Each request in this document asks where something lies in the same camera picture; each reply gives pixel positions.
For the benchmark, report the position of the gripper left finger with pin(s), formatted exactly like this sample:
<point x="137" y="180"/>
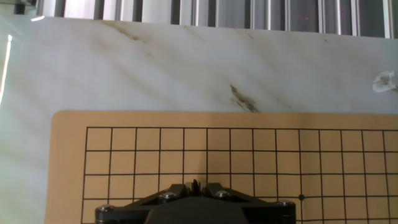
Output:
<point x="124" y="213"/>

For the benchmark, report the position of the tan go board mat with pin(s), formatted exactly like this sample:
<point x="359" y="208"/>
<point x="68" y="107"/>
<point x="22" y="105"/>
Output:
<point x="217" y="140"/>

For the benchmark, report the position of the white marble pattern mat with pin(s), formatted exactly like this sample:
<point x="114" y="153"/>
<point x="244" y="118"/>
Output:
<point x="155" y="62"/>

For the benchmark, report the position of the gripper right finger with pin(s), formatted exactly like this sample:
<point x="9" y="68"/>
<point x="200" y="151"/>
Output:
<point x="270" y="213"/>

